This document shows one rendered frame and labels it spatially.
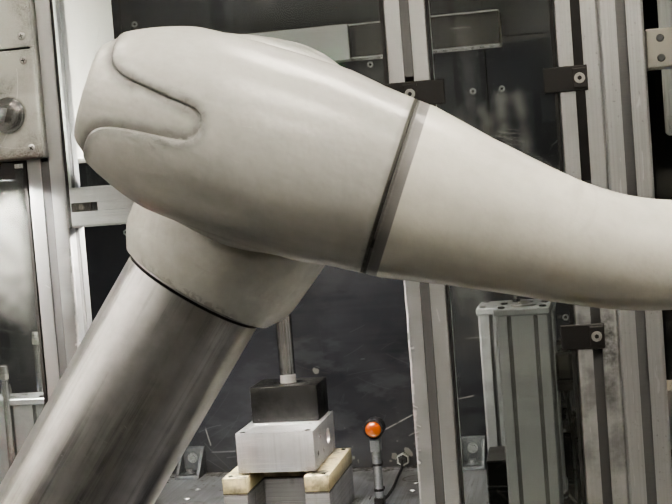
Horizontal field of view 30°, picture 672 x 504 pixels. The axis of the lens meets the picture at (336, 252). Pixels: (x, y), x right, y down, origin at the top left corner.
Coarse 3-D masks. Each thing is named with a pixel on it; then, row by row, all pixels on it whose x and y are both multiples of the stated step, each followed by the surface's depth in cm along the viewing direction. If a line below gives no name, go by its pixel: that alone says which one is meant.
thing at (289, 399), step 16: (288, 320) 157; (288, 336) 157; (288, 352) 157; (288, 368) 157; (256, 384) 158; (272, 384) 157; (288, 384) 156; (304, 384) 155; (320, 384) 157; (256, 400) 156; (272, 400) 155; (288, 400) 155; (304, 400) 155; (320, 400) 156; (256, 416) 156; (272, 416) 156; (288, 416) 155; (304, 416) 155; (320, 416) 155
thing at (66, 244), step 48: (48, 0) 139; (384, 0) 132; (48, 48) 139; (48, 96) 139; (48, 144) 140; (48, 288) 141; (432, 288) 133; (48, 336) 141; (48, 384) 142; (432, 480) 134
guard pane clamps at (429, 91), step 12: (552, 72) 129; (564, 72) 128; (576, 72) 128; (384, 84) 132; (396, 84) 132; (408, 84) 131; (420, 84) 131; (432, 84) 131; (552, 84) 129; (564, 84) 128; (576, 84) 128; (420, 96) 131; (432, 96) 131; (444, 96) 131; (588, 324) 130; (600, 324) 129; (564, 336) 130; (576, 336) 130; (588, 336) 130; (600, 336) 129; (564, 348) 130; (576, 348) 130; (588, 348) 130
